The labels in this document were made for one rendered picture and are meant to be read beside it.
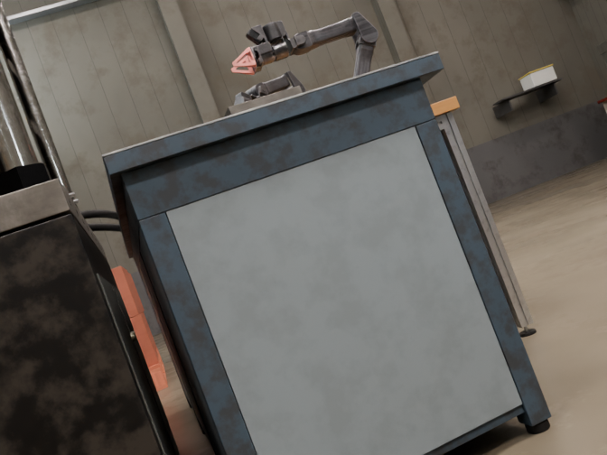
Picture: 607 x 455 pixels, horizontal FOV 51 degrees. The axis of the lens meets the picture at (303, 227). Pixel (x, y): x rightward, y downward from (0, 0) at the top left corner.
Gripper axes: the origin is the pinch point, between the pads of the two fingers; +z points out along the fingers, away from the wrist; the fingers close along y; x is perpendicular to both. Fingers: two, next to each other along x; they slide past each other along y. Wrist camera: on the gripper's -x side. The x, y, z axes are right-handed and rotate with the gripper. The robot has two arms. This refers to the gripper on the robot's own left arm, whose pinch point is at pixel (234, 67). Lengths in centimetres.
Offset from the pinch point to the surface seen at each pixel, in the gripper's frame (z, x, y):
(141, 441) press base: 59, 86, 104
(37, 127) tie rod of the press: 71, -8, -15
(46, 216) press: 60, 45, 104
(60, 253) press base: 60, 52, 104
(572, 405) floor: -22, 120, 90
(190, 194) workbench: 36, 50, 100
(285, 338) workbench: 30, 81, 99
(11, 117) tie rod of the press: 60, 25, 99
